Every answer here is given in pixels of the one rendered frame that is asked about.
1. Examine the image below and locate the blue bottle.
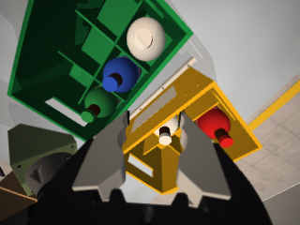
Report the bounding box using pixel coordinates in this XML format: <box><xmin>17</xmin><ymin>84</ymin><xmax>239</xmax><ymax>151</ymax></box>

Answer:
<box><xmin>102</xmin><ymin>55</ymin><xmax>142</xmax><ymax>93</ymax></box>

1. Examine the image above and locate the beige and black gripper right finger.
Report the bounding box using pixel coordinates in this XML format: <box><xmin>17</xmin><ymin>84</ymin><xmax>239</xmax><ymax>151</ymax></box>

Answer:
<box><xmin>176</xmin><ymin>112</ymin><xmax>273</xmax><ymax>225</ymax></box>

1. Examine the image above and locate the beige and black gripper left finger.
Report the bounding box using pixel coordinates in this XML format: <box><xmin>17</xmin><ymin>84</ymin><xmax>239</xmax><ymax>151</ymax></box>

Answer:
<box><xmin>26</xmin><ymin>110</ymin><xmax>129</xmax><ymax>225</ymax></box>

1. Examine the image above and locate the white bottle with grey label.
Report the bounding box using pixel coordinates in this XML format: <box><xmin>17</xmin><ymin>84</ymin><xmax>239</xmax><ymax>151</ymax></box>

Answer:
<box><xmin>127</xmin><ymin>17</ymin><xmax>166</xmax><ymax>62</ymax></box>

